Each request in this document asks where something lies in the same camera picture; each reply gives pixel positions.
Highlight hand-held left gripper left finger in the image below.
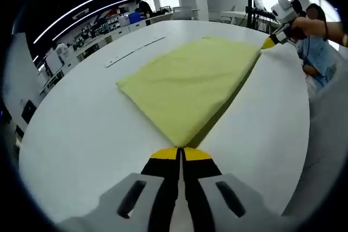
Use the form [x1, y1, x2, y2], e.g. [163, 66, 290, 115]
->
[55, 146, 182, 232]

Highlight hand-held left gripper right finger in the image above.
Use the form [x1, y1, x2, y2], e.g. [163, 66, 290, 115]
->
[181, 147, 283, 232]

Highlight yellow garment with coloured sleeves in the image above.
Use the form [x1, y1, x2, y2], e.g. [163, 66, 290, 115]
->
[116, 36, 263, 148]

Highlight person's right hand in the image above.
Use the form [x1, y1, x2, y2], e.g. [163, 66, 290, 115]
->
[289, 16, 328, 39]

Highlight black monitor stand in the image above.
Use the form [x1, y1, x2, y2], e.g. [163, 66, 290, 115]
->
[244, 0, 272, 29]

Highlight white desk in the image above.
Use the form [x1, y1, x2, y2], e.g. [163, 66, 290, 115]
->
[221, 10, 272, 26]

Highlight grey office chair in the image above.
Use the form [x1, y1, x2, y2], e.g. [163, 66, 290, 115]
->
[172, 6, 201, 21]

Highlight blue storage bin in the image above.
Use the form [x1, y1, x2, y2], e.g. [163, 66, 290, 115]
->
[128, 11, 142, 24]

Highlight black box at pillar foot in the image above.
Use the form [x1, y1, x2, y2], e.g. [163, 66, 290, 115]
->
[20, 99, 38, 124]

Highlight long white counter cabinets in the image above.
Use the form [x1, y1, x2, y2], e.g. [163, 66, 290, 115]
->
[38, 11, 175, 94]

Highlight wide white square pillar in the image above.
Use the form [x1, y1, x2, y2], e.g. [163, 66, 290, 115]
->
[2, 32, 41, 135]

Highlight short ceiling light strip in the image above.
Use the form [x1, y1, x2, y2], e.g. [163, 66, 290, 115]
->
[51, 0, 141, 42]

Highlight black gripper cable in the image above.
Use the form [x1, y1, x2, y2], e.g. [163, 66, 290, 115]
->
[300, 35, 313, 66]

